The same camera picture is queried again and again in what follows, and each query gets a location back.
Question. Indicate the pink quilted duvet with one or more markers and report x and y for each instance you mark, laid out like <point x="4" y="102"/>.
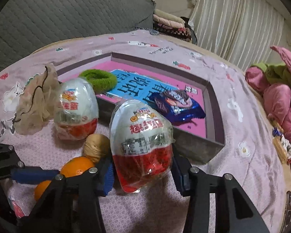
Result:
<point x="276" y="97"/>

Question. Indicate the brown walnut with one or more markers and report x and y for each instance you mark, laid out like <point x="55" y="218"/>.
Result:
<point x="96" y="146"/>

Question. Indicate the grey quilted headboard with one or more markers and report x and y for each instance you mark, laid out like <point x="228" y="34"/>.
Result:
<point x="27" y="25"/>

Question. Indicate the blue white surprise egg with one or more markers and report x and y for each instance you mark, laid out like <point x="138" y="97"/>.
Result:
<point x="76" y="111"/>

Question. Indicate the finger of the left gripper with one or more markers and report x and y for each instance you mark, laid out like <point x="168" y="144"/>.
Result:
<point x="32" y="175"/>

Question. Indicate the small blue snack wrapper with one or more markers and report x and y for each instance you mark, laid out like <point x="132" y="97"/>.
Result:
<point x="277" y="132"/>

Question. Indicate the stack of folded blankets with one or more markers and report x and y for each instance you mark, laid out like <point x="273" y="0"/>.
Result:
<point x="171" y="25"/>

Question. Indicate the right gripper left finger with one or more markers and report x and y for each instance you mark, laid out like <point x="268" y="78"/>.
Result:
<point x="104" y="176"/>

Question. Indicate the white floral scrunchie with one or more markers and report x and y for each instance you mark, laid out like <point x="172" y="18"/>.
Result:
<point x="287" y="146"/>

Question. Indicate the green blanket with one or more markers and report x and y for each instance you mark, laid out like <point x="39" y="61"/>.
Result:
<point x="275" y="73"/>

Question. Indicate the orange tangerine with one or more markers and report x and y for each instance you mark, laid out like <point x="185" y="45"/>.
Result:
<point x="40" y="188"/>
<point x="76" y="166"/>

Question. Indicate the blue Oreo cookie packet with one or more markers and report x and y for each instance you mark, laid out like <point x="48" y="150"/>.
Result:
<point x="177" y="106"/>

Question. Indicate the wrapped biscuit packet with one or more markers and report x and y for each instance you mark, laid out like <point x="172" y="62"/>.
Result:
<point x="277" y="143"/>

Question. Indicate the white striped curtain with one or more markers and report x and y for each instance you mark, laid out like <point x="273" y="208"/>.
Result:
<point x="239" y="31"/>

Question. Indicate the shallow grey cardboard box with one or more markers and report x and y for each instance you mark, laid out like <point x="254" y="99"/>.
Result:
<point x="199" y="139"/>

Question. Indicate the beige mesh drawstring bag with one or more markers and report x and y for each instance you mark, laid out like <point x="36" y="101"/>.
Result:
<point x="37" y="102"/>

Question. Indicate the red white surprise egg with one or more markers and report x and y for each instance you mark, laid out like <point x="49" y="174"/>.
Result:
<point x="141" y="144"/>

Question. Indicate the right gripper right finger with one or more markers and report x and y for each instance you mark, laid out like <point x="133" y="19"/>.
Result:
<point x="182" y="172"/>

